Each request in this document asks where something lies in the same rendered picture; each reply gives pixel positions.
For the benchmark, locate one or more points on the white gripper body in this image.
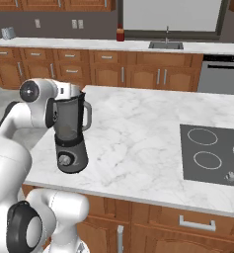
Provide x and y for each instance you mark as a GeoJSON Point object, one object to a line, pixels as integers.
{"type": "Point", "coordinates": [73, 89]}

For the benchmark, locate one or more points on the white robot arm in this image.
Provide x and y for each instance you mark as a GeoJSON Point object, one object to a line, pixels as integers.
{"type": "Point", "coordinates": [10, 164]}

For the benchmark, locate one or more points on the black blender lid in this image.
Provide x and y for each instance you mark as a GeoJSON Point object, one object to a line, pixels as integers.
{"type": "Point", "coordinates": [69, 98]}

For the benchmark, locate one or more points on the grey blender with jar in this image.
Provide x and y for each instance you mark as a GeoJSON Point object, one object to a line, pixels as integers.
{"type": "Point", "coordinates": [70, 138]}

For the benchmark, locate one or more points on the wooden base cupboard run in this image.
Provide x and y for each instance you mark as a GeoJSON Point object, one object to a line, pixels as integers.
{"type": "Point", "coordinates": [98, 69]}

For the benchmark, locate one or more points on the red bottle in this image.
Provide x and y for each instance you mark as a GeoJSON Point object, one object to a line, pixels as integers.
{"type": "Point", "coordinates": [120, 33]}

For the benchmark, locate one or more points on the silver toaster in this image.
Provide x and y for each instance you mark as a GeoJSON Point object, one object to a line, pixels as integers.
{"type": "Point", "coordinates": [8, 33]}

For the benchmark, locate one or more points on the steel sink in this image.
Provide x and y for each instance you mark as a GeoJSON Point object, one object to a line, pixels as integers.
{"type": "Point", "coordinates": [166, 45]}

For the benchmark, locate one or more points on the silver tap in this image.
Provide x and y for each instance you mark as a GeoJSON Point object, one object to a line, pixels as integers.
{"type": "Point", "coordinates": [167, 34]}

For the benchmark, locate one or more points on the wooden cupboard door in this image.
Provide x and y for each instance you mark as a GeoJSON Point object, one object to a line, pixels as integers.
{"type": "Point", "coordinates": [187, 242]}
{"type": "Point", "coordinates": [102, 224]}

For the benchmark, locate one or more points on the silver dishwasher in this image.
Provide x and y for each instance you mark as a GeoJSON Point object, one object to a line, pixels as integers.
{"type": "Point", "coordinates": [220, 74]}

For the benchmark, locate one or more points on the dark grey hob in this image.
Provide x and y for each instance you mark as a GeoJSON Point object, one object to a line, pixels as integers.
{"type": "Point", "coordinates": [217, 148]}

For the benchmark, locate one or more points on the silver hob knob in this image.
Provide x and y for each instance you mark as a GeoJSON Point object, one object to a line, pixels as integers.
{"type": "Point", "coordinates": [230, 176]}

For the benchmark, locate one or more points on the wooden drawer front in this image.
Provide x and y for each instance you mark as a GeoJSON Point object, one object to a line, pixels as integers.
{"type": "Point", "coordinates": [227, 215]}

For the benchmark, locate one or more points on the white wall socket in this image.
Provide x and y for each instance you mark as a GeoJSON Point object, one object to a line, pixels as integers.
{"type": "Point", "coordinates": [74, 24]}
{"type": "Point", "coordinates": [80, 24]}
{"type": "Point", "coordinates": [38, 23]}

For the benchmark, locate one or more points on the wooden wall cupboard run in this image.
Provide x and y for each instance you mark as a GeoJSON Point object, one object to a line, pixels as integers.
{"type": "Point", "coordinates": [52, 4]}

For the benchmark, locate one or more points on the window with dark frame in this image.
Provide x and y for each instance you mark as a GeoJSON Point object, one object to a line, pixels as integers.
{"type": "Point", "coordinates": [171, 16]}

